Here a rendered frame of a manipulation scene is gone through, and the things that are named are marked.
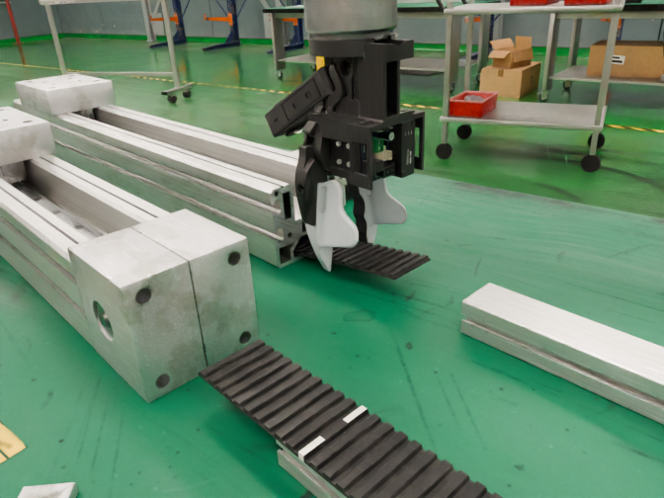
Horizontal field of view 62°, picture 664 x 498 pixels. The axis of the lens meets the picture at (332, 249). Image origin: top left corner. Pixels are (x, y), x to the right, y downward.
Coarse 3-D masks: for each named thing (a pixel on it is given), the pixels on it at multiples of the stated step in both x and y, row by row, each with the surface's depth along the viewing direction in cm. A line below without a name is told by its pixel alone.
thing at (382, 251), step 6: (384, 246) 55; (372, 252) 54; (378, 252) 54; (384, 252) 53; (390, 252) 53; (360, 258) 53; (366, 258) 53; (372, 258) 52; (378, 258) 52; (348, 264) 52; (354, 264) 52; (360, 264) 51; (366, 264) 51; (360, 270) 51
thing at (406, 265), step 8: (408, 256) 51; (416, 256) 51; (424, 256) 51; (392, 264) 50; (400, 264) 50; (408, 264) 50; (416, 264) 50; (384, 272) 49; (392, 272) 48; (400, 272) 49; (408, 272) 49
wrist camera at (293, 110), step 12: (324, 72) 47; (300, 84) 50; (312, 84) 48; (324, 84) 47; (288, 96) 51; (300, 96) 50; (312, 96) 49; (324, 96) 48; (276, 108) 53; (288, 108) 52; (300, 108) 51; (312, 108) 50; (276, 120) 54; (288, 120) 53; (300, 120) 53; (276, 132) 55; (288, 132) 55
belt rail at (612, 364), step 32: (480, 320) 43; (512, 320) 41; (544, 320) 41; (576, 320) 41; (512, 352) 42; (544, 352) 41; (576, 352) 38; (608, 352) 37; (640, 352) 37; (576, 384) 39; (608, 384) 37; (640, 384) 35
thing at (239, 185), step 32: (64, 128) 93; (96, 128) 80; (128, 128) 89; (160, 128) 81; (192, 128) 77; (64, 160) 95; (96, 160) 85; (128, 160) 75; (160, 160) 68; (192, 160) 63; (224, 160) 71; (256, 160) 66; (288, 160) 62; (128, 192) 79; (160, 192) 71; (192, 192) 65; (224, 192) 61; (256, 192) 55; (288, 192) 55; (224, 224) 62; (256, 224) 57; (288, 224) 56; (256, 256) 59; (288, 256) 58
